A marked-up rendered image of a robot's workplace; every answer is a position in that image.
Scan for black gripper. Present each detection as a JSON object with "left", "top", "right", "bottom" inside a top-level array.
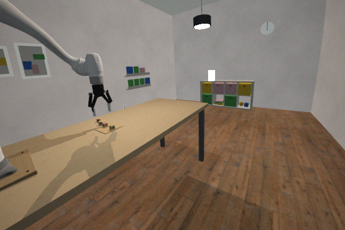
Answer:
[{"left": 88, "top": 84, "right": 112, "bottom": 116}]

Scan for tan square mat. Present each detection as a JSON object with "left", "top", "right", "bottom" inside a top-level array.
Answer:
[{"left": 95, "top": 123, "right": 122, "bottom": 134}]

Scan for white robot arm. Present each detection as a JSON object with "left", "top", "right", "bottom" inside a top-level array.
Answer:
[{"left": 0, "top": 0, "right": 104, "bottom": 179}]

